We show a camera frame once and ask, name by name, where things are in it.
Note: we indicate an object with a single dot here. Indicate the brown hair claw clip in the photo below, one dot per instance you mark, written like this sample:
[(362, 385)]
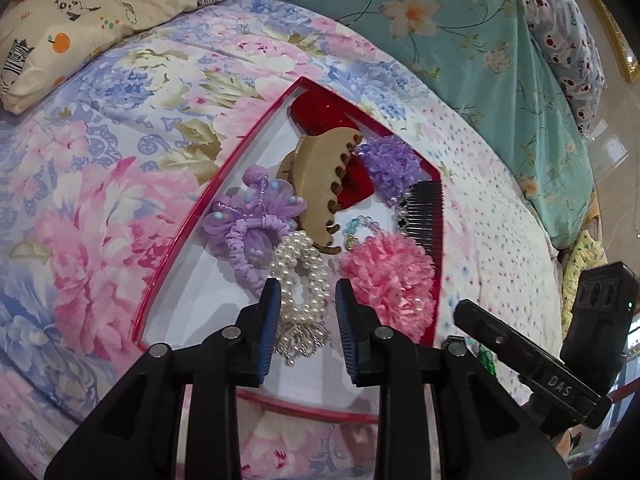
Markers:
[(315, 180)]

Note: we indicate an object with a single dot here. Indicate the pink blue floral bedsheet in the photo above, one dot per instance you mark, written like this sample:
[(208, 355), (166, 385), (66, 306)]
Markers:
[(100, 185)]

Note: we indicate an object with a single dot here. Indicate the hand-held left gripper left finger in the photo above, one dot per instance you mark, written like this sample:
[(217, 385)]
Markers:
[(267, 330)]

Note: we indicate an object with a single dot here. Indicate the yellow cartoon blanket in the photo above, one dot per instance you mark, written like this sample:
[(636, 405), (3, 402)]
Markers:
[(582, 260)]

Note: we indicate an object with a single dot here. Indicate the red shallow box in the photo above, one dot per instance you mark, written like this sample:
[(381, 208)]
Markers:
[(200, 280)]

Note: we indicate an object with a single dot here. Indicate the white red-dotted pillow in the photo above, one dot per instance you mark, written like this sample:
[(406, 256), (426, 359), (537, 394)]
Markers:
[(560, 35)]

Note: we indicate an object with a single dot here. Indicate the teal floral pillow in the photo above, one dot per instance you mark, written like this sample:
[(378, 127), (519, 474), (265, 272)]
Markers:
[(450, 60)]

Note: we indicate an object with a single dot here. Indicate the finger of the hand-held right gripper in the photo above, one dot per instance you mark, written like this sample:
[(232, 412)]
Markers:
[(492, 332)]

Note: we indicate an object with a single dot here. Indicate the purple scrunchie with organza flower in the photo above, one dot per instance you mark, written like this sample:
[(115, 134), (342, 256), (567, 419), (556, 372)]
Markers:
[(250, 210)]

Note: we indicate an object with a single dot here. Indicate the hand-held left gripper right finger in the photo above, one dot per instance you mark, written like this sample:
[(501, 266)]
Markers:
[(347, 330)]

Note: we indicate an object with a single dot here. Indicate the red hair claw clip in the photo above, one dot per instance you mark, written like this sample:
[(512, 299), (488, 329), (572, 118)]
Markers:
[(320, 115)]

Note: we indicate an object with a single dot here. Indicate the black comb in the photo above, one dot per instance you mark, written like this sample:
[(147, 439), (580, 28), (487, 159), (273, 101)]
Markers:
[(425, 220)]

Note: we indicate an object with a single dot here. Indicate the cartoon animal pillow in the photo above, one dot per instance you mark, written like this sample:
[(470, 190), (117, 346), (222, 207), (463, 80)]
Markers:
[(100, 10)]

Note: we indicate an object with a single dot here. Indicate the gold picture frame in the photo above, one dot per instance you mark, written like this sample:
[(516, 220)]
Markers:
[(625, 55)]

